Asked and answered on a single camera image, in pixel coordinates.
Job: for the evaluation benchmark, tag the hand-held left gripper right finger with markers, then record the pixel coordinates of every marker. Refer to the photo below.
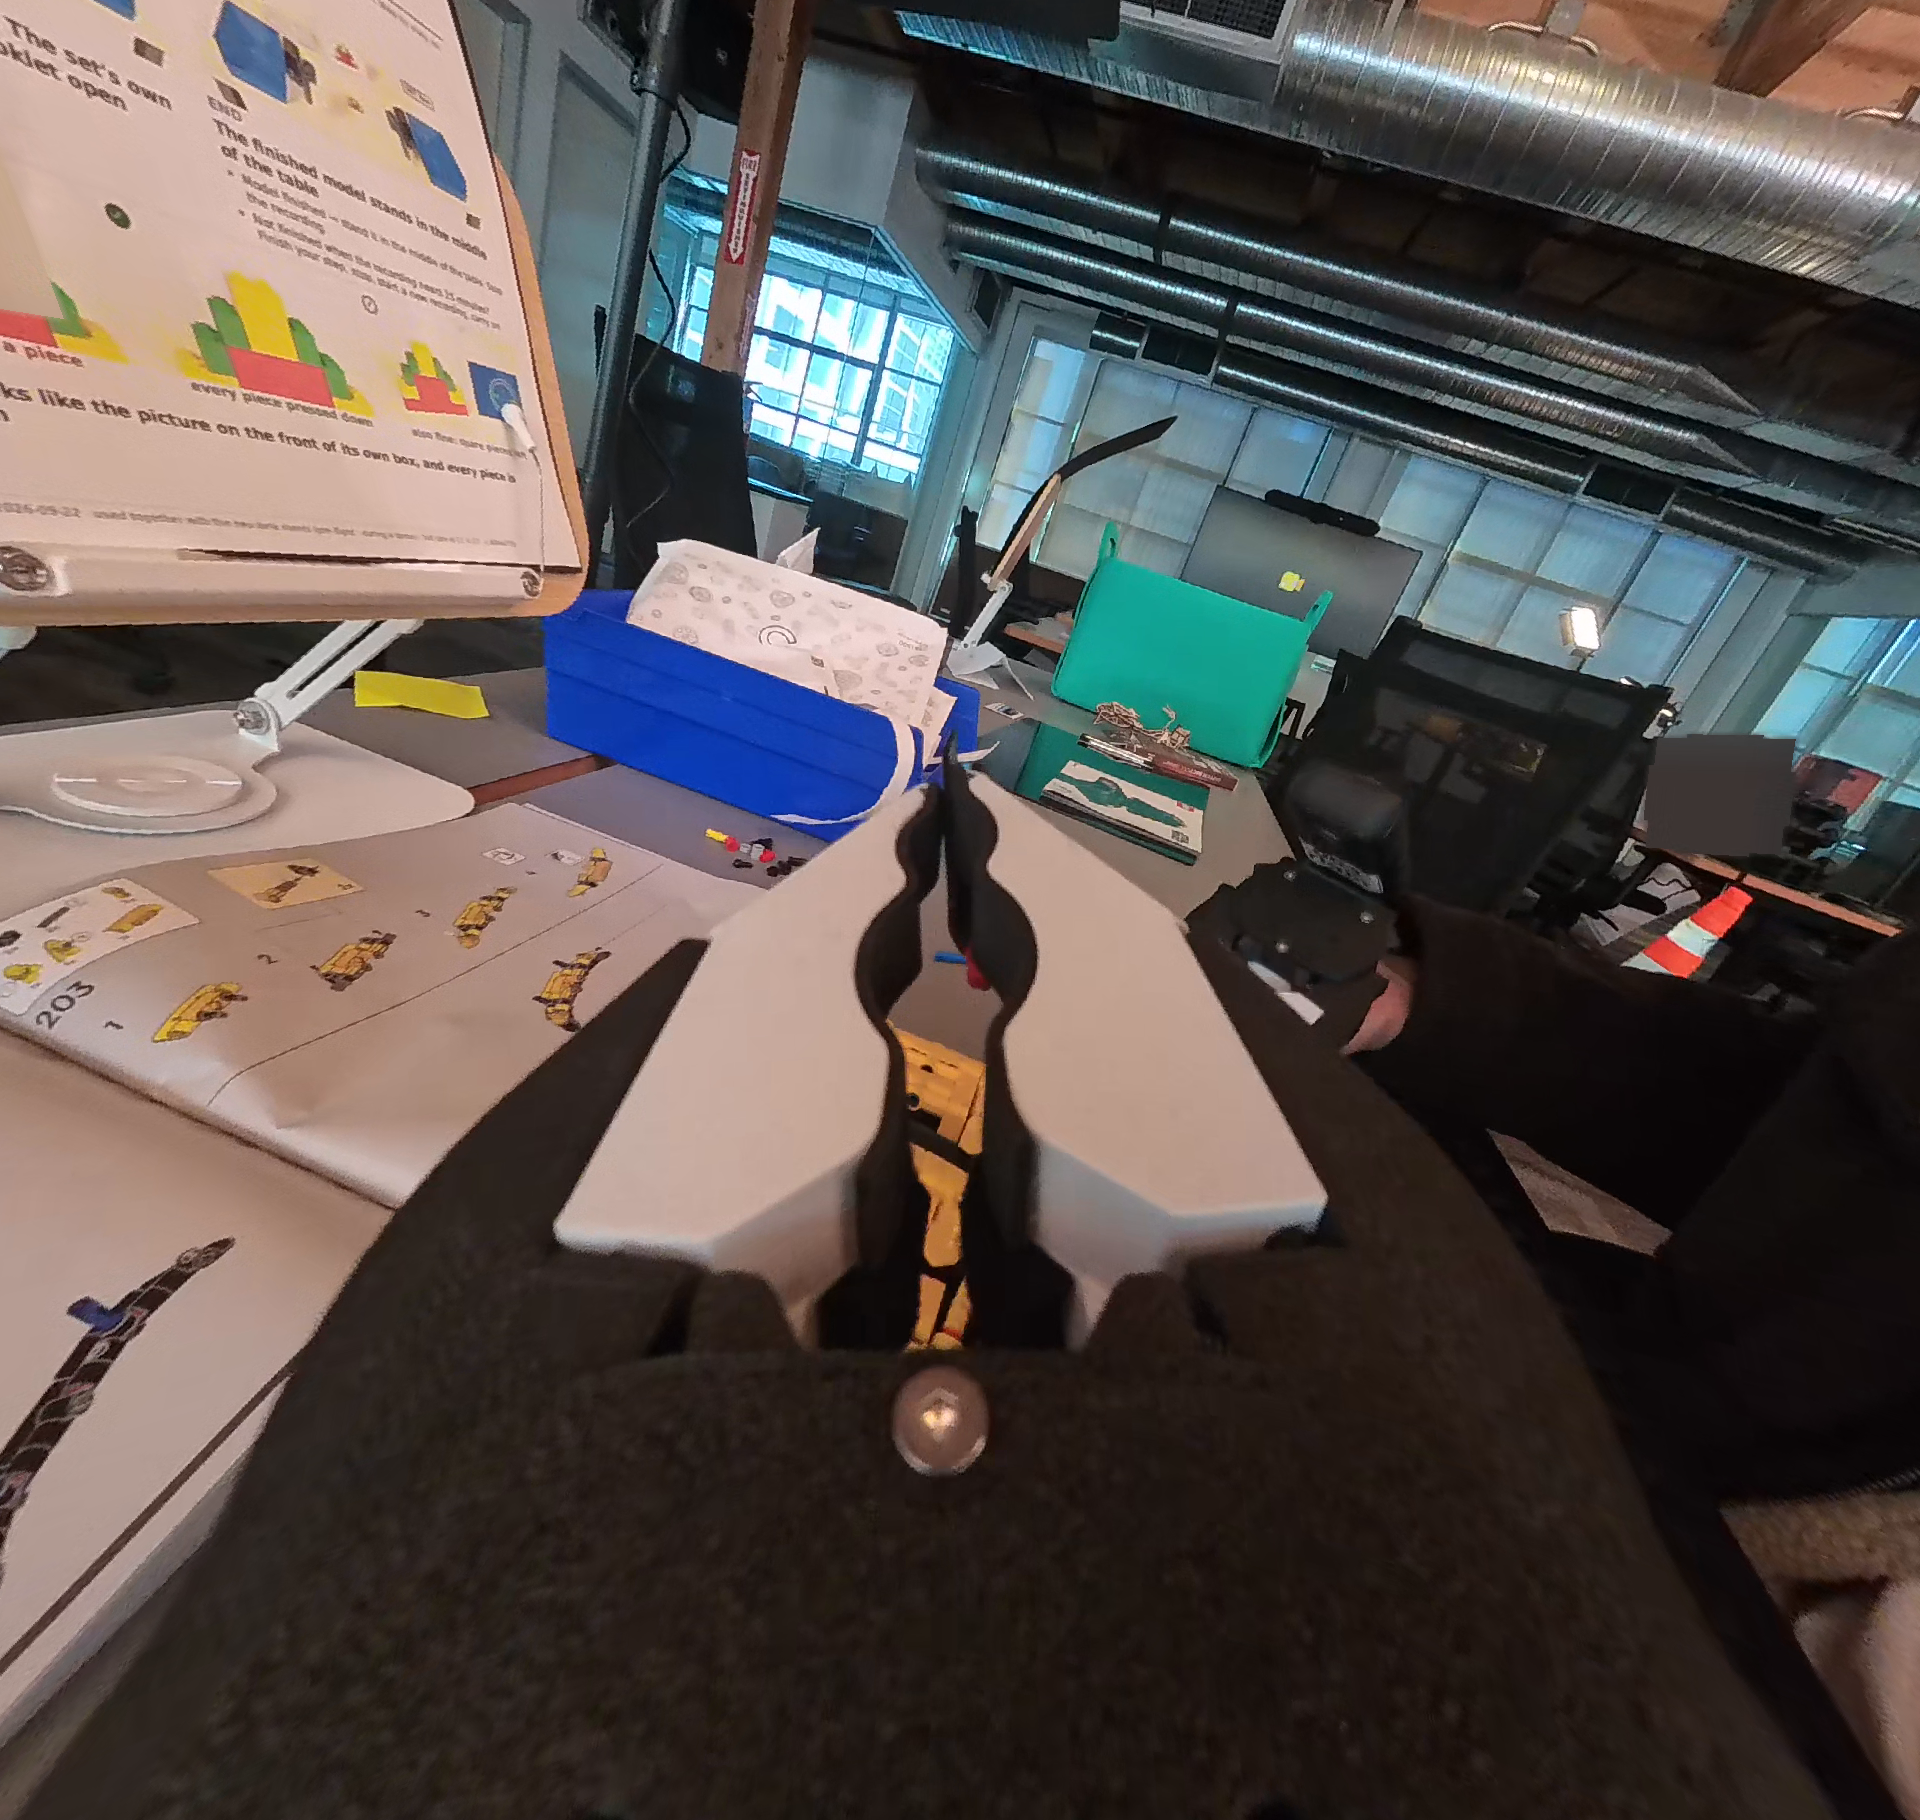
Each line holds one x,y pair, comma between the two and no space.
1171,1085

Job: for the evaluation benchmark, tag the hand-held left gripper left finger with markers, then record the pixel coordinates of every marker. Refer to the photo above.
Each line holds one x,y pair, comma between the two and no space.
721,1102

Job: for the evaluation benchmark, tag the yellow brick car model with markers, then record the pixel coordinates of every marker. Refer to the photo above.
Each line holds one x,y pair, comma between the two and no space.
937,1102

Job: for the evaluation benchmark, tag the person's right forearm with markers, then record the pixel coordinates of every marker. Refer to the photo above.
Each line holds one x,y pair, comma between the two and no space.
1577,1040

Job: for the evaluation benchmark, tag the grey desk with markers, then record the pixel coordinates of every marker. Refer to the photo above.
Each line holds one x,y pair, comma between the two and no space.
578,795

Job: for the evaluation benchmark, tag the person's right hand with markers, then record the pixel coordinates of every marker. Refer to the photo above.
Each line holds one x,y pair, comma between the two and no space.
1376,1019

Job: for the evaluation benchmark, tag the white printed card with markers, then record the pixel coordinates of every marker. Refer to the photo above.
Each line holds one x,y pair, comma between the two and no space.
1125,809

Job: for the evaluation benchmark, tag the wooden model kit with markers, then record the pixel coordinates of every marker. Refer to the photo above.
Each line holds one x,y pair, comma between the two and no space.
1156,741

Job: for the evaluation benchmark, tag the black mesh chair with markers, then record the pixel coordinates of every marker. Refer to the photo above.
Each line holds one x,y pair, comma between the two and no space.
1500,771

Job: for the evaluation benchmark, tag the cluster of small coloured pieces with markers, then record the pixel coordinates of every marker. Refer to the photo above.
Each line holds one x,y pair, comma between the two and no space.
751,851

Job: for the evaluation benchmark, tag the green panel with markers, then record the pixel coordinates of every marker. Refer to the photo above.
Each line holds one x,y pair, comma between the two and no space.
1187,651

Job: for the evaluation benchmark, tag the dark monitor screen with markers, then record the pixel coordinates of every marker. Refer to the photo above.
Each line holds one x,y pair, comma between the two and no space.
1307,574

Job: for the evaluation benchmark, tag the blue plastic bin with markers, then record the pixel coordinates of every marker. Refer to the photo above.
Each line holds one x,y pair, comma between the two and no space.
707,711

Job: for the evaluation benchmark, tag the orange traffic cone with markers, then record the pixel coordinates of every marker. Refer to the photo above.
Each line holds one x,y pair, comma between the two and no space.
1697,936

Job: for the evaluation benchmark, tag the standing work light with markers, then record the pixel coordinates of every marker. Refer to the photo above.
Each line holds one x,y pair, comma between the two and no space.
1580,632

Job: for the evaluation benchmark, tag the open instruction booklet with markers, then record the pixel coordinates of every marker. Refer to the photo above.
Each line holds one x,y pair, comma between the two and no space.
300,1072

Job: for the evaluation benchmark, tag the white patterned paper bag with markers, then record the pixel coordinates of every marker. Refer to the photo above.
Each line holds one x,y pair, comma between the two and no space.
780,636

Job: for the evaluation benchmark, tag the yellow tape piece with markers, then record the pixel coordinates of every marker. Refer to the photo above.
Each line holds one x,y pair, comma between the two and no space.
422,696

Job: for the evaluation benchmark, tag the silver ceiling pipes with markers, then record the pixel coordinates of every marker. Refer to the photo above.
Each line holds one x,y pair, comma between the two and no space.
1350,334

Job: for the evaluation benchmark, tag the black fleece-lined jacket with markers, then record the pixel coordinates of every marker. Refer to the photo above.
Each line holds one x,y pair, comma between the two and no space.
1802,1252

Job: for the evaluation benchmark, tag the grid window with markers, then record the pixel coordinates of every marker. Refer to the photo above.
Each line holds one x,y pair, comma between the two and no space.
840,366

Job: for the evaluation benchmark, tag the beige trousers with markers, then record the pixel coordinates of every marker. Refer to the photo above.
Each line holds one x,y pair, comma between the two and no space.
1862,1624

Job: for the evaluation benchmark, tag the black metal pole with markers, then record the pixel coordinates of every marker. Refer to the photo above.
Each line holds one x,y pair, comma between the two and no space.
647,198

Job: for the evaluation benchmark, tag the printed instruction sheet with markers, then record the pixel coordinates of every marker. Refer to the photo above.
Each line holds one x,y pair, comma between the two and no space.
300,123

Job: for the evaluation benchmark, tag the silver spiral duct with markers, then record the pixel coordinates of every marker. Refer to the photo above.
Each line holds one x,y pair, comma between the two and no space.
1577,123

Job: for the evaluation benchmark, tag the wooden post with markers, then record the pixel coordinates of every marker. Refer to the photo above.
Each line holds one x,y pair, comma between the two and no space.
765,123

